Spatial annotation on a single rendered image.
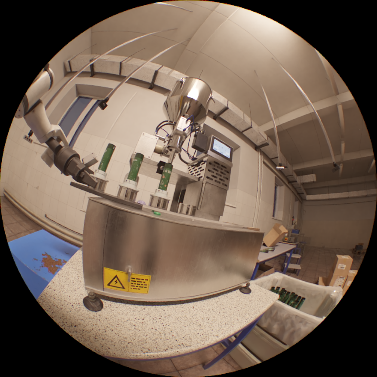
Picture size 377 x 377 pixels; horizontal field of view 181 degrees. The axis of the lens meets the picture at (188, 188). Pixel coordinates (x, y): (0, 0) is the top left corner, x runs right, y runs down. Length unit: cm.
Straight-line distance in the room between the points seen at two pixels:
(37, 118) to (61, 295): 45
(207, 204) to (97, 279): 50
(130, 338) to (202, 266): 26
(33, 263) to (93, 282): 48
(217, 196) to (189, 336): 56
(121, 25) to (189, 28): 173
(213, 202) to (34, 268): 94
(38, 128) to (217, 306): 77
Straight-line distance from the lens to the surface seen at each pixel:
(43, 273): 70
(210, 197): 56
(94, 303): 36
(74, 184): 40
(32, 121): 45
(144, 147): 54
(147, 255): 27
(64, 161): 45
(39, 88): 41
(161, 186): 40
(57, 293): 41
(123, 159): 198
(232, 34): 346
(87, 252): 29
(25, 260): 78
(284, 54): 372
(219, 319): 42
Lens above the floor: 105
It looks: 11 degrees up
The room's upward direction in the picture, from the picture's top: 13 degrees clockwise
